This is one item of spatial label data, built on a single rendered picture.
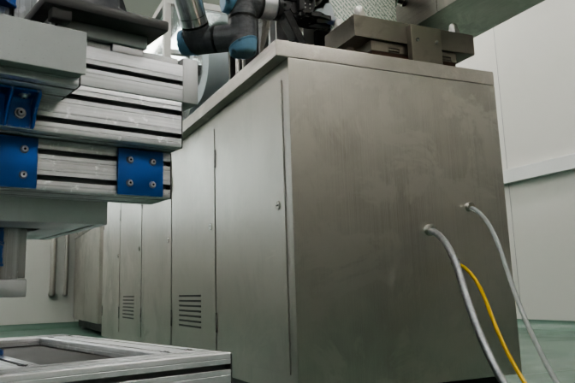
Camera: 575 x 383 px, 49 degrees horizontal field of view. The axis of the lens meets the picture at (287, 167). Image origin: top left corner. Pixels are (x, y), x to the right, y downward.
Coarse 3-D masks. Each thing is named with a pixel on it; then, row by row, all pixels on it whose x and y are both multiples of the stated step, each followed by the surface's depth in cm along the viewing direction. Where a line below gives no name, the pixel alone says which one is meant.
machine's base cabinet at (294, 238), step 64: (320, 64) 151; (256, 128) 162; (320, 128) 148; (384, 128) 156; (448, 128) 165; (192, 192) 211; (256, 192) 160; (320, 192) 145; (384, 192) 152; (448, 192) 161; (128, 256) 298; (192, 256) 207; (256, 256) 158; (320, 256) 142; (384, 256) 149; (448, 256) 157; (128, 320) 291; (192, 320) 203; (256, 320) 156; (320, 320) 139; (384, 320) 146; (448, 320) 153; (512, 320) 162
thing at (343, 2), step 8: (336, 0) 189; (344, 0) 190; (352, 0) 191; (360, 0) 192; (368, 0) 194; (376, 0) 195; (384, 0) 196; (392, 0) 198; (336, 8) 188; (344, 8) 189; (352, 8) 191; (368, 8) 193; (376, 8) 195; (384, 8) 196; (392, 8) 197; (336, 16) 188; (344, 16) 189; (376, 16) 194; (384, 16) 195; (392, 16) 197
